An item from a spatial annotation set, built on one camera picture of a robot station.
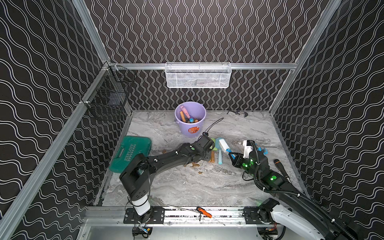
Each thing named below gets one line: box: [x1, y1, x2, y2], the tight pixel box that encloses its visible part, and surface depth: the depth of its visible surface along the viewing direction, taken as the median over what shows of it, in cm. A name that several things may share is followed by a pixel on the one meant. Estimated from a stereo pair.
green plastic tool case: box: [109, 136, 152, 174], surface depth 99 cm
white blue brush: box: [219, 139, 236, 160], surface depth 86 cm
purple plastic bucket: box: [174, 101, 207, 137], surface depth 102 cm
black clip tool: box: [226, 110, 249, 118], surface depth 123 cm
